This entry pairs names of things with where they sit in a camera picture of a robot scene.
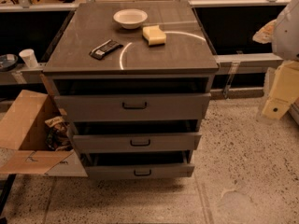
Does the crumpled snack bag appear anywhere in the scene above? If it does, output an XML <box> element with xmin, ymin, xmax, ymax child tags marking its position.
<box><xmin>45</xmin><ymin>116</ymin><xmax>72</xmax><ymax>151</ymax></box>

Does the metal shelf rail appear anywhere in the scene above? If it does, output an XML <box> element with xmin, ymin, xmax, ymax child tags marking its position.
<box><xmin>215</xmin><ymin>53</ymin><xmax>282</xmax><ymax>75</ymax></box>

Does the grey drawer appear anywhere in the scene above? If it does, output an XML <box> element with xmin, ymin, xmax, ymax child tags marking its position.
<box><xmin>54</xmin><ymin>93</ymin><xmax>210</xmax><ymax>122</ymax></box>
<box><xmin>85</xmin><ymin>163</ymin><xmax>194</xmax><ymax>180</ymax></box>
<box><xmin>73</xmin><ymin>133</ymin><xmax>201</xmax><ymax>153</ymax></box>

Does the white bowl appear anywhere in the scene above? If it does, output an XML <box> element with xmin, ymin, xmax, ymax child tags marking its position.
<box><xmin>113</xmin><ymin>9</ymin><xmax>148</xmax><ymax>29</ymax></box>

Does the dark round lid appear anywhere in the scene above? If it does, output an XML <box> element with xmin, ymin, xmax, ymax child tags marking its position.
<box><xmin>0</xmin><ymin>54</ymin><xmax>18</xmax><ymax>72</ymax></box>

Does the grey bottom drawer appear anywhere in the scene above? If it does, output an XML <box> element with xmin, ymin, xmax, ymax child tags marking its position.
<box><xmin>85</xmin><ymin>163</ymin><xmax>194</xmax><ymax>180</ymax></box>

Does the yellow sponge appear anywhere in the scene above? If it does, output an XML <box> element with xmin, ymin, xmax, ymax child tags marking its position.
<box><xmin>143</xmin><ymin>25</ymin><xmax>166</xmax><ymax>46</ymax></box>

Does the grey top drawer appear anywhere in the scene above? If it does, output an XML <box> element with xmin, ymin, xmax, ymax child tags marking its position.
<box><xmin>54</xmin><ymin>93</ymin><xmax>210</xmax><ymax>122</ymax></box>

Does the white paper cup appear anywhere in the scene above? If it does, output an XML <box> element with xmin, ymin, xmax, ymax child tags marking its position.
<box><xmin>19</xmin><ymin>49</ymin><xmax>38</xmax><ymax>68</ymax></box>

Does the open cardboard box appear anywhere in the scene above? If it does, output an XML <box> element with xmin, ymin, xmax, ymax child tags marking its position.
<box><xmin>0</xmin><ymin>90</ymin><xmax>87</xmax><ymax>177</ymax></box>

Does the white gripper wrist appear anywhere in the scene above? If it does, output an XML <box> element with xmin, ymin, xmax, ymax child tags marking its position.
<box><xmin>262</xmin><ymin>61</ymin><xmax>299</xmax><ymax>120</ymax></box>

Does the black snack bar wrapper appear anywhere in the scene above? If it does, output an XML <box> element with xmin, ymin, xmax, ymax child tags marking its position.
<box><xmin>90</xmin><ymin>39</ymin><xmax>122</xmax><ymax>60</ymax></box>

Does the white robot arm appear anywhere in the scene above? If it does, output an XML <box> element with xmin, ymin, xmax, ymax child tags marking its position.
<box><xmin>252</xmin><ymin>0</ymin><xmax>299</xmax><ymax>122</ymax></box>

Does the grey drawer cabinet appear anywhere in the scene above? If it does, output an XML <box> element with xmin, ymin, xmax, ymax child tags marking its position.
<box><xmin>44</xmin><ymin>1</ymin><xmax>219</xmax><ymax>169</ymax></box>

